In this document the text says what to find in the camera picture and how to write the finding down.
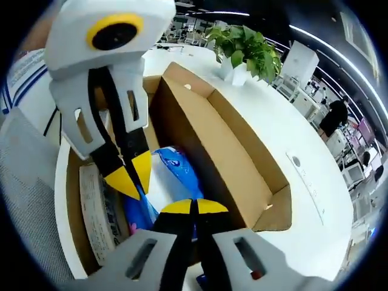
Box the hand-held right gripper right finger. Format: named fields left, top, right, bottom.
left=193, top=198, right=342, bottom=291

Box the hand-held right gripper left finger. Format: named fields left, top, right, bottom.
left=87, top=198, right=195, bottom=291

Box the blue flowered soft tissue pack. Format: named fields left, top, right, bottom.
left=122, top=146, right=204, bottom=240

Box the brown cardboard shoe box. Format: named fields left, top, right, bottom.
left=65, top=61, right=292, bottom=278

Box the grey mesh office chair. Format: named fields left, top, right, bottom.
left=0, top=109, right=89, bottom=291

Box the green potted plant white pot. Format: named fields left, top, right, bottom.
left=206, top=25, right=283, bottom=87

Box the white office cabinet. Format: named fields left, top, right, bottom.
left=295, top=90, right=321, bottom=118

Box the white square pillar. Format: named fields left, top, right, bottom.
left=281, top=40, right=321, bottom=82

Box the purple monitor screen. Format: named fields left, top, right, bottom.
left=357, top=116, right=375, bottom=137

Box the long curved ceiling light strip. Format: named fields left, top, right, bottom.
left=289, top=24, right=388, bottom=101

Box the white ceiling air conditioner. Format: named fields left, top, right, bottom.
left=339, top=11, right=380, bottom=79

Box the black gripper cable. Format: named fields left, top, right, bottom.
left=42, top=105, right=63, bottom=139

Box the blue white wall poster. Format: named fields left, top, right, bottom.
left=5, top=50, right=49, bottom=113

